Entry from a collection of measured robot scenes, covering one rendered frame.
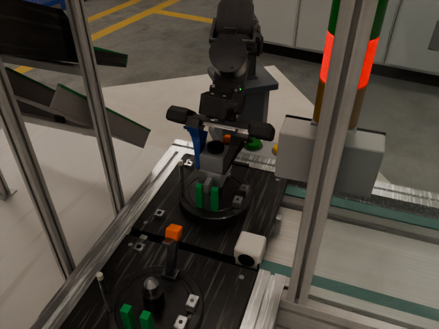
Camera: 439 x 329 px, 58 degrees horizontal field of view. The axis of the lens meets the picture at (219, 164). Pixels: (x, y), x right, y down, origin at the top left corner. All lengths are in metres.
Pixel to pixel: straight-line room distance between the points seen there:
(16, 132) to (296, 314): 0.48
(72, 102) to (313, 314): 0.51
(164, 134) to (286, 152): 0.72
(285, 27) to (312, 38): 0.27
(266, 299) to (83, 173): 0.60
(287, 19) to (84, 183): 3.03
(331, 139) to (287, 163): 0.08
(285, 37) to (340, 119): 3.45
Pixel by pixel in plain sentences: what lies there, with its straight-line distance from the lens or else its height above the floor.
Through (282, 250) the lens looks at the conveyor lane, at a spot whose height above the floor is 0.92.
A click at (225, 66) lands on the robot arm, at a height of 1.25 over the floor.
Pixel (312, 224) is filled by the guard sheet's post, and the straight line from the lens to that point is 0.52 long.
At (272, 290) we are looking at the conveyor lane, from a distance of 0.65.
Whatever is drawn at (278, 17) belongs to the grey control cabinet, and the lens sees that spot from 3.83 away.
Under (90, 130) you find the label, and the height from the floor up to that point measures 1.11.
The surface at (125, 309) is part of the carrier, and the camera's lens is 0.55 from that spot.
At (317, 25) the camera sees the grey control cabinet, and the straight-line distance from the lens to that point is 3.73.
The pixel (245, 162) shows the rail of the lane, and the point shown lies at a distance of 0.88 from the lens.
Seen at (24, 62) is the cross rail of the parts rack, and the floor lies 1.23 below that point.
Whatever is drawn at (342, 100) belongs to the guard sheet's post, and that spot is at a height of 1.31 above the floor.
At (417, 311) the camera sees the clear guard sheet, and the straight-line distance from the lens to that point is 0.64.
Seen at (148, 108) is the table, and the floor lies 0.86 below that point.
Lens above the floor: 1.50
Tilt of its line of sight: 38 degrees down
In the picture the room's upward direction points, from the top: straight up
